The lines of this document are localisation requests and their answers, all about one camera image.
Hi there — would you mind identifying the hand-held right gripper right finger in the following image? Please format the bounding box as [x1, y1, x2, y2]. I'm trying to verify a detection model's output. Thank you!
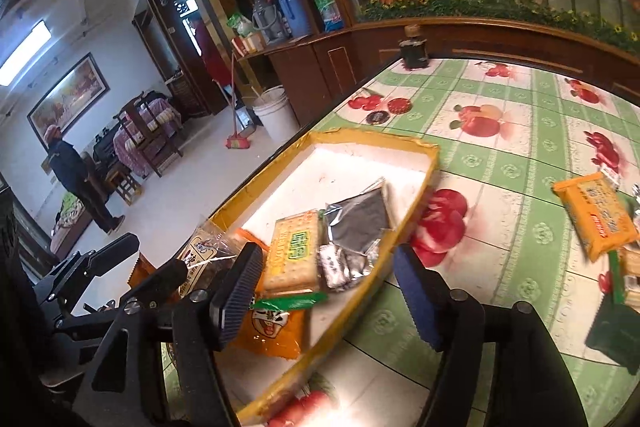
[392, 243, 590, 427]

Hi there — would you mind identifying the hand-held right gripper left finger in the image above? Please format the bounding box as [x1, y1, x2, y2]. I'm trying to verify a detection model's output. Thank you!
[72, 242, 265, 427]

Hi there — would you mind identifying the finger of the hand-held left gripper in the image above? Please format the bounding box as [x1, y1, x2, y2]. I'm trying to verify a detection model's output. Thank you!
[32, 232, 142, 325]
[125, 258, 189, 305]

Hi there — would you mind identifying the orange snack packet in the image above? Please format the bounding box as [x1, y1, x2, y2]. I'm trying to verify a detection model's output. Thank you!
[231, 294, 310, 359]
[128, 252, 157, 290]

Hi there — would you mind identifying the clear plum packet cream label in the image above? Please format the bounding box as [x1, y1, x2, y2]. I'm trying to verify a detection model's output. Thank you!
[176, 218, 242, 299]

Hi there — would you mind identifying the small clear cracker packet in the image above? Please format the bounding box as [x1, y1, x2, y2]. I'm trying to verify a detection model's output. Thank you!
[249, 208, 330, 312]

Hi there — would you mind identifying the small silver foil packet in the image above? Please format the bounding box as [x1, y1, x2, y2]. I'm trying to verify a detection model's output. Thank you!
[316, 243, 375, 294]

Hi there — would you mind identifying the large silver foil packet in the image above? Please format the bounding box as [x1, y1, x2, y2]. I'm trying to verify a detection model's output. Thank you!
[324, 178, 397, 269]

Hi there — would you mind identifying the white foam box yellow tape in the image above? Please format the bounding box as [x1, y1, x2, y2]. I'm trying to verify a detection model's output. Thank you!
[209, 128, 442, 426]

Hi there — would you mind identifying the wooden stool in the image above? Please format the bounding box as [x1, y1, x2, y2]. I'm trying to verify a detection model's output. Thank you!
[106, 168, 144, 206]

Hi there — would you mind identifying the green fruit print tablecloth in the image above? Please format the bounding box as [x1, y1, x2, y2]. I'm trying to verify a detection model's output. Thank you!
[160, 54, 640, 427]

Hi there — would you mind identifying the wooden chair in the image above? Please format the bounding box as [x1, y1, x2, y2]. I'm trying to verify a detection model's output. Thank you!
[116, 91, 184, 178]

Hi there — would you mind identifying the red broom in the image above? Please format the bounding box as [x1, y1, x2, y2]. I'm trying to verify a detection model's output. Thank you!
[224, 51, 257, 151]

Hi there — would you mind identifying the table with patterned cloth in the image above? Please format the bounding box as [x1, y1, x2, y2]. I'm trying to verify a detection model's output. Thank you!
[112, 98, 182, 164]

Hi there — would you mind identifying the white plastic bucket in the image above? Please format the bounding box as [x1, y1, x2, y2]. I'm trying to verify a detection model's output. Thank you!
[251, 86, 302, 148]

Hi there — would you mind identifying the long orange cracker pack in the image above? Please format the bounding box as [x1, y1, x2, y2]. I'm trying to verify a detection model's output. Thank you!
[551, 171, 640, 264]

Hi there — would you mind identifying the dark green packet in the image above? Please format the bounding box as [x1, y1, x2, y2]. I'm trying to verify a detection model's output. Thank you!
[584, 291, 640, 377]

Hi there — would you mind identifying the green wrapper cracker pack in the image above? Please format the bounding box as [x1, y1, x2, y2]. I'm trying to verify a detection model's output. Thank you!
[606, 247, 640, 309]

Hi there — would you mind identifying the ceiling light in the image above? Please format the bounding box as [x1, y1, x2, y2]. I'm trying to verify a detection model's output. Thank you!
[0, 20, 52, 86]

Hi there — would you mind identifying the wooden cabinet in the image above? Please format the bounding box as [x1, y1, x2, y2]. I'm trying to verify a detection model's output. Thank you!
[234, 24, 402, 128]

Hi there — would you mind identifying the dark glass jar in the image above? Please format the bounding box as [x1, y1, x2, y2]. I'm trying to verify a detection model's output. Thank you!
[397, 23, 431, 71]

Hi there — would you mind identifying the green white bag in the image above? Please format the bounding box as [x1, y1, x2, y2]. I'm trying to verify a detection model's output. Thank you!
[226, 11, 254, 41]

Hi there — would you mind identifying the grey thermos jug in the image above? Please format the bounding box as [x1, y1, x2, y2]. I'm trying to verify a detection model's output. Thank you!
[251, 0, 282, 44]

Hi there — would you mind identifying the blue thermos jug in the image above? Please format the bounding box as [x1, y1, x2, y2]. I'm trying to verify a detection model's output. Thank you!
[276, 0, 314, 38]

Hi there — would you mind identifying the blue green plastic bag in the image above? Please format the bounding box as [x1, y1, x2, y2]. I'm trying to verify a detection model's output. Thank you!
[313, 0, 344, 34]

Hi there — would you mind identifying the framed wall painting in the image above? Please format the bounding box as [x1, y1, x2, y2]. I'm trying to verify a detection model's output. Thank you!
[26, 52, 111, 138]

